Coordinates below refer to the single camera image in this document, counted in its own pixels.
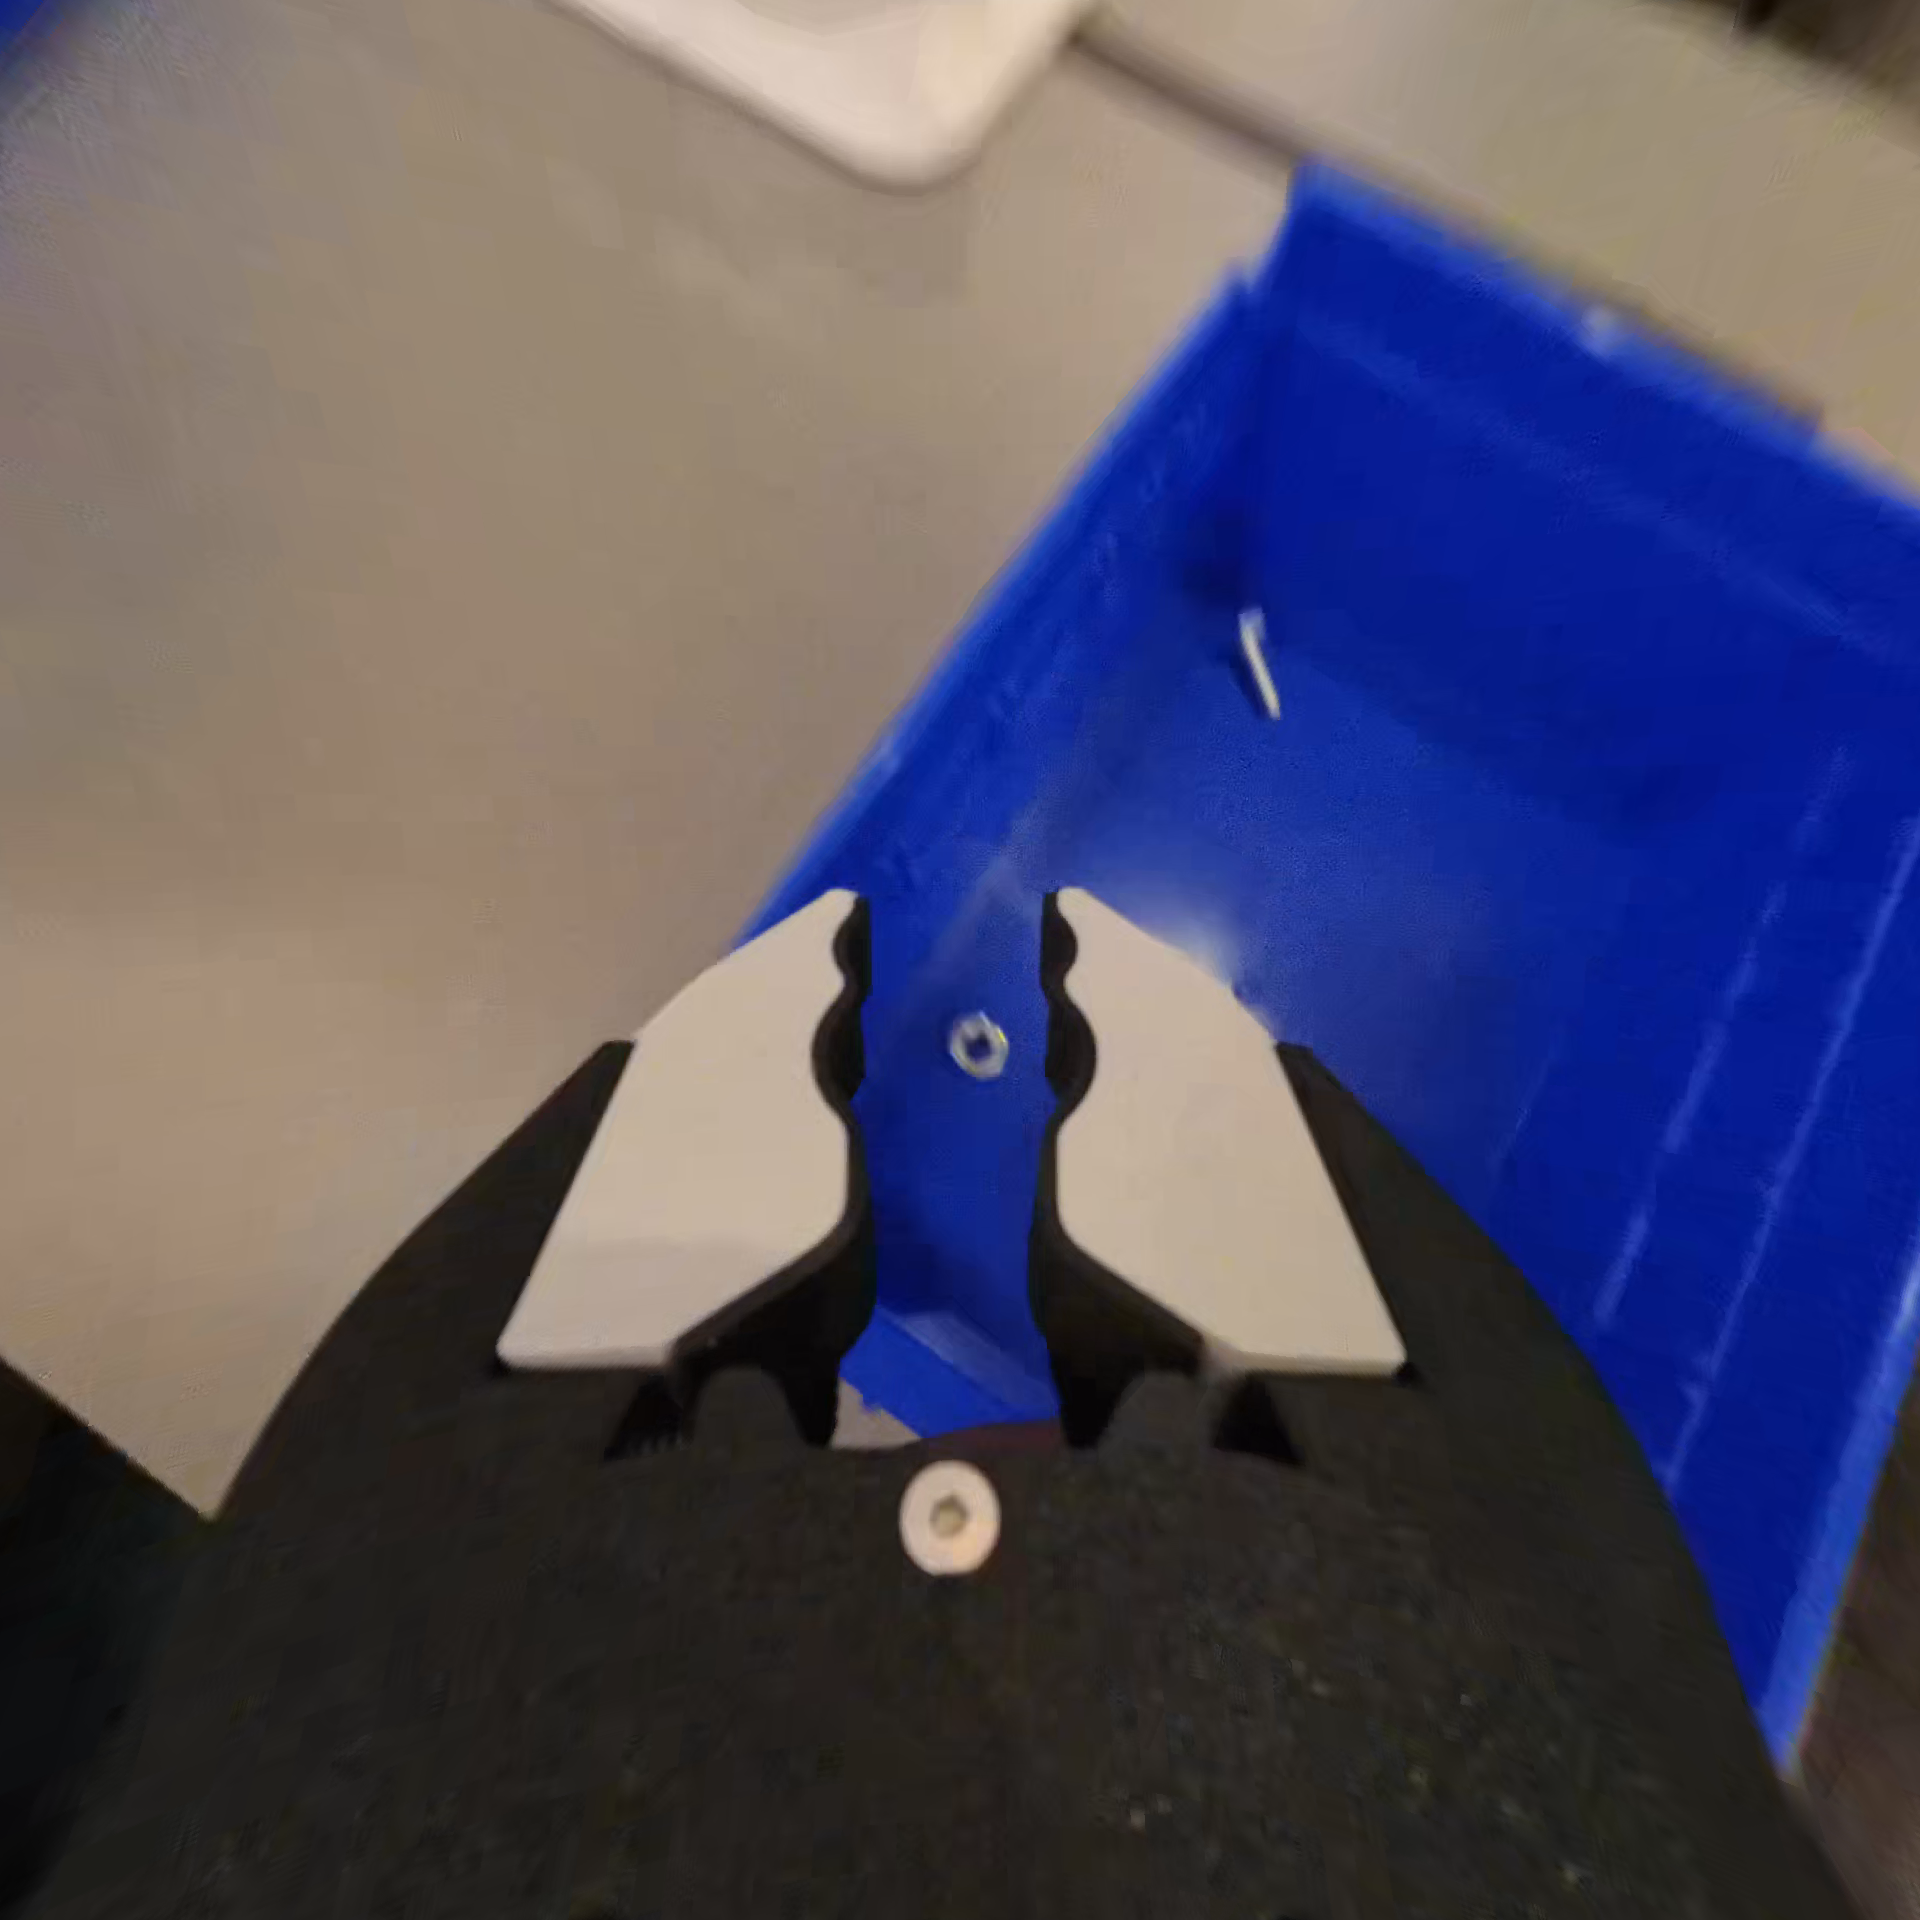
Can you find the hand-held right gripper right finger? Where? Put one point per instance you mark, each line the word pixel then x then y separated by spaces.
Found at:
pixel 1201 1185

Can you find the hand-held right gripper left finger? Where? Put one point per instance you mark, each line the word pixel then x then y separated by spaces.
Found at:
pixel 690 1185

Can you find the steel hex nut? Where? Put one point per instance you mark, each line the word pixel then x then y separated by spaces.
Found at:
pixel 978 1045

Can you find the blue plastic bin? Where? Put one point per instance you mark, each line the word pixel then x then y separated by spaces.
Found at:
pixel 1499 826

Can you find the steel hex bolt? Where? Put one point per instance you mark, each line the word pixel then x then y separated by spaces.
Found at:
pixel 1257 661

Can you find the grey desk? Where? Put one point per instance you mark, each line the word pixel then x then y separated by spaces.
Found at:
pixel 376 599

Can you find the wooden document stand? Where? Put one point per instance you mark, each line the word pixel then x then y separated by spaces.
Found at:
pixel 869 77

